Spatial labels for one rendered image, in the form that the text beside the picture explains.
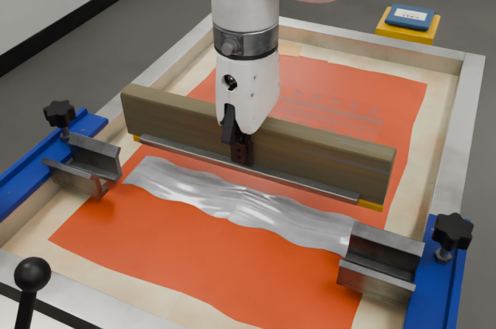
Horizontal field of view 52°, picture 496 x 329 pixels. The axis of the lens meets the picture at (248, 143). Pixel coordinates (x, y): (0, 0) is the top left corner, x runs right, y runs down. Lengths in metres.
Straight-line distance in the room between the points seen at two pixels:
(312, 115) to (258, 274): 0.35
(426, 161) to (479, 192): 1.46
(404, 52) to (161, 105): 0.56
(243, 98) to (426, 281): 0.30
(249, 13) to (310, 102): 0.43
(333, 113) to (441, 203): 0.28
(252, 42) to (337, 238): 0.29
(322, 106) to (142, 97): 0.36
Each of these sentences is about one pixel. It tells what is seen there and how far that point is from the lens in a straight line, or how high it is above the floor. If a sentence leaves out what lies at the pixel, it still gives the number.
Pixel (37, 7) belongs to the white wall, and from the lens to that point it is 3.24.
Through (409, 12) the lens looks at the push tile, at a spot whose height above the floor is 0.97.
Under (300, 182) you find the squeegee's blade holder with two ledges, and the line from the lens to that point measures 0.66.
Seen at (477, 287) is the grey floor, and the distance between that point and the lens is 1.97.
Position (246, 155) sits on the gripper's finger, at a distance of 0.66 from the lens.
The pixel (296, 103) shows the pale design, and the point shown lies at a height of 0.96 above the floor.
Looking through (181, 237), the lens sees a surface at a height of 0.96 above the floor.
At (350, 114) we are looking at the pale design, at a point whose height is 0.96.
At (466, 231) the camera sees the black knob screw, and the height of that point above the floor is 1.06.
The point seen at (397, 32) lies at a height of 0.95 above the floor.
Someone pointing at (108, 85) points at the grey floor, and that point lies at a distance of 2.83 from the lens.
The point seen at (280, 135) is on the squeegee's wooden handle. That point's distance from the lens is 0.63.
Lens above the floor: 1.49
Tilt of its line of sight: 40 degrees down
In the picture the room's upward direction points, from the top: straight up
